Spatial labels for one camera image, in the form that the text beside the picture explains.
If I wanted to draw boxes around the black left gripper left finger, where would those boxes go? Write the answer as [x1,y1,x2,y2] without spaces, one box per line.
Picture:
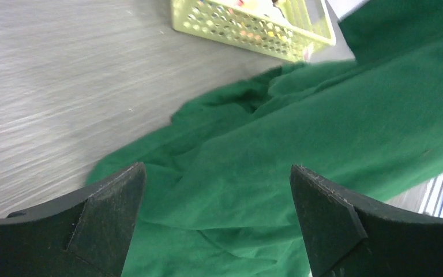
[0,163,146,277]

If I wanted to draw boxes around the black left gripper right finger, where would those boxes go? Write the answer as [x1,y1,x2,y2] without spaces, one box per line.
[290,166,443,276]

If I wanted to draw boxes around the green garment cloth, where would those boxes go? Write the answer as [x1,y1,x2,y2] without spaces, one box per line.
[88,1,443,276]

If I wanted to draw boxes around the pale green plastic basket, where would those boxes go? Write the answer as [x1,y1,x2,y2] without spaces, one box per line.
[170,0,336,62]

